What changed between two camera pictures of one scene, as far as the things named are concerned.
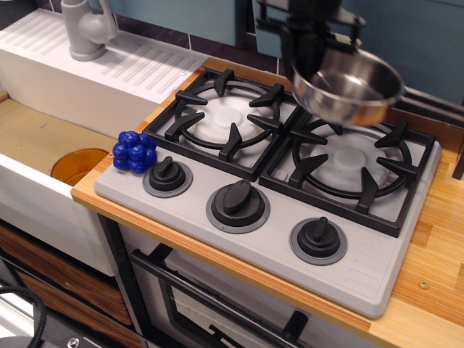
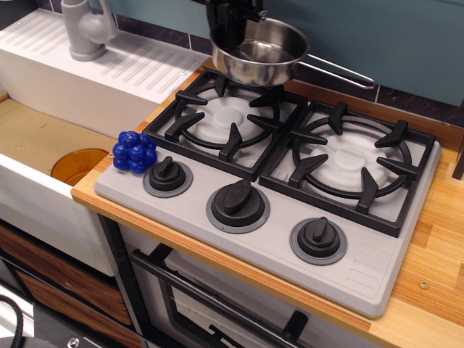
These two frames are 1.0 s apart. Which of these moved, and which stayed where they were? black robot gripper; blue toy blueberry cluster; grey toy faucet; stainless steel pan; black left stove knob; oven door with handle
Moved: black robot gripper; stainless steel pan
Stayed: black left stove knob; grey toy faucet; oven door with handle; blue toy blueberry cluster
